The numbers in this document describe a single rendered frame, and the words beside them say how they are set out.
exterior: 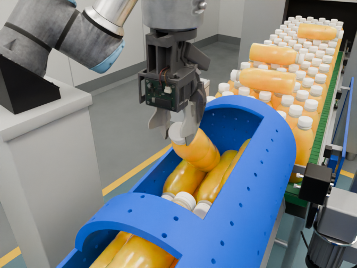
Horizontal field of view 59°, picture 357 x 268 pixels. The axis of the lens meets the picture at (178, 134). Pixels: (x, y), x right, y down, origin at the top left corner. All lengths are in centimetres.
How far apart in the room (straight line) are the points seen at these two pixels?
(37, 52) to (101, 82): 290
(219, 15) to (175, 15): 533
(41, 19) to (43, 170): 48
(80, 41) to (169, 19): 67
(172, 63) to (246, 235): 28
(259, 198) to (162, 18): 33
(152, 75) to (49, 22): 67
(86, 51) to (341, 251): 107
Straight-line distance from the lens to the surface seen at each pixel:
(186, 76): 48
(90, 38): 109
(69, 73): 369
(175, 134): 58
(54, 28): 110
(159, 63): 47
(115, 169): 257
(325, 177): 96
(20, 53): 107
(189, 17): 46
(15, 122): 104
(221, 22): 577
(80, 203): 133
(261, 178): 59
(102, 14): 109
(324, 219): 112
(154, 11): 46
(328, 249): 122
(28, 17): 110
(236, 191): 52
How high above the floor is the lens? 155
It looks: 32 degrees down
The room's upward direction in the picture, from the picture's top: straight up
